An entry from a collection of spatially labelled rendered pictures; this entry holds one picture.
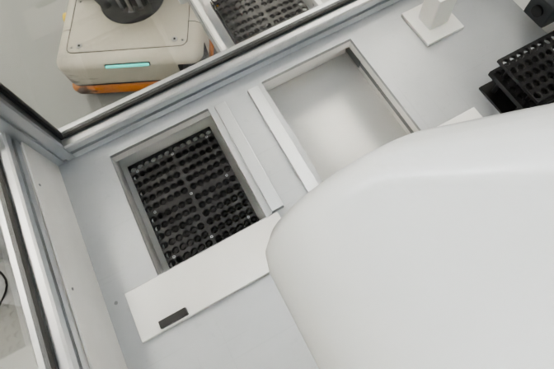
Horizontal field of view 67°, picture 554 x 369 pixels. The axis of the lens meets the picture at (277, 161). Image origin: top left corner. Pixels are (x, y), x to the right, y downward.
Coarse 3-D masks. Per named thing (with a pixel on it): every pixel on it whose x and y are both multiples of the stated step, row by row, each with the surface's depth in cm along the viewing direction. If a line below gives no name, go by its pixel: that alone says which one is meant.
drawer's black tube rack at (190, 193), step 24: (192, 144) 82; (216, 144) 82; (144, 168) 80; (168, 168) 80; (192, 168) 83; (216, 168) 79; (144, 192) 82; (168, 192) 78; (192, 192) 78; (216, 192) 78; (240, 192) 78; (168, 216) 76; (192, 216) 76; (216, 216) 79; (240, 216) 78; (168, 240) 75; (192, 240) 75; (216, 240) 76; (168, 264) 73
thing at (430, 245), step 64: (448, 128) 14; (512, 128) 13; (320, 192) 14; (384, 192) 13; (448, 192) 12; (512, 192) 12; (320, 256) 14; (384, 256) 12; (448, 256) 12; (512, 256) 12; (320, 320) 14; (384, 320) 12; (448, 320) 12; (512, 320) 11
